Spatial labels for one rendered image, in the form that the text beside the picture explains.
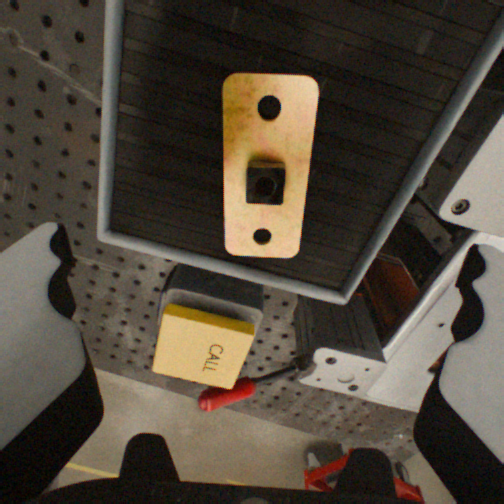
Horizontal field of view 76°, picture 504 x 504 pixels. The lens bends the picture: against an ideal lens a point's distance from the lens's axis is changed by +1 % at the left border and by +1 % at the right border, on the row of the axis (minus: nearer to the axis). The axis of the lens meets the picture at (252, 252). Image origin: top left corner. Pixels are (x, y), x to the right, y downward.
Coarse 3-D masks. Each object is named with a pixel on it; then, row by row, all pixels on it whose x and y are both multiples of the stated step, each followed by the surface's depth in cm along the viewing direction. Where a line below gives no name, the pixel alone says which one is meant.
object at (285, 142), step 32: (224, 96) 13; (256, 96) 13; (288, 96) 13; (224, 128) 14; (256, 128) 14; (288, 128) 14; (224, 160) 14; (256, 160) 14; (288, 160) 14; (224, 192) 15; (256, 192) 14; (288, 192) 15; (256, 224) 16; (288, 224) 16; (288, 256) 17
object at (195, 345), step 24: (168, 312) 20; (192, 312) 21; (168, 336) 21; (192, 336) 21; (216, 336) 21; (240, 336) 21; (168, 360) 22; (192, 360) 22; (216, 360) 22; (240, 360) 22; (216, 384) 24
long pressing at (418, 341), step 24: (456, 240) 35; (480, 240) 34; (456, 264) 35; (432, 288) 37; (456, 288) 38; (408, 312) 40; (432, 312) 40; (456, 312) 39; (384, 336) 44; (408, 336) 42; (432, 336) 42; (408, 360) 44; (432, 360) 44; (384, 384) 47; (408, 384) 47; (408, 408) 51
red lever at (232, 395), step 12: (300, 360) 36; (276, 372) 34; (288, 372) 35; (300, 372) 35; (312, 372) 37; (240, 384) 31; (252, 384) 32; (264, 384) 34; (204, 396) 30; (216, 396) 30; (228, 396) 30; (240, 396) 31; (204, 408) 30; (216, 408) 30
